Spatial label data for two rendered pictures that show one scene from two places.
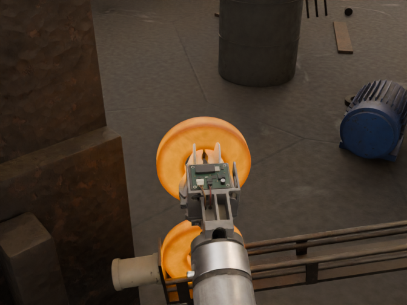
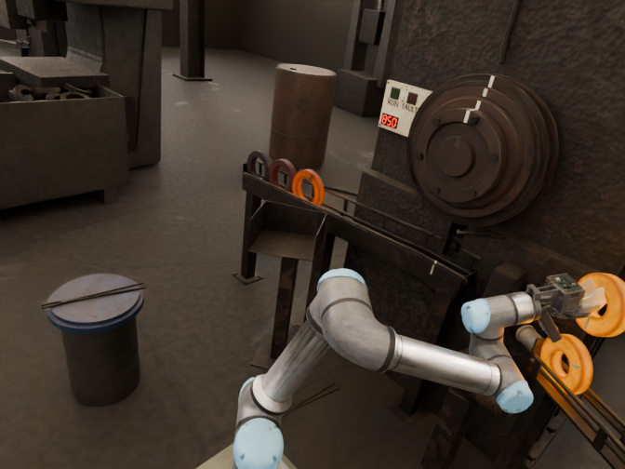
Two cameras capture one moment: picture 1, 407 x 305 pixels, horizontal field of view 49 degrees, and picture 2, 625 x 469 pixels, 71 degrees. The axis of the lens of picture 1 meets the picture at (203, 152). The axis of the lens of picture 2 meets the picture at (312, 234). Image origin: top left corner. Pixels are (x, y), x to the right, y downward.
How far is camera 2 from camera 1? 89 cm
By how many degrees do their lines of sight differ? 71
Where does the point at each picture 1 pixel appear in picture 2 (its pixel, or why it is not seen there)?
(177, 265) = (546, 353)
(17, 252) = (498, 271)
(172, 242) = not seen: hidden behind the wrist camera
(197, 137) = (603, 282)
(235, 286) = (505, 302)
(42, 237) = (512, 276)
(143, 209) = not seen: outside the picture
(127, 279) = (523, 335)
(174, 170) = not seen: hidden behind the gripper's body
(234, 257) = (521, 301)
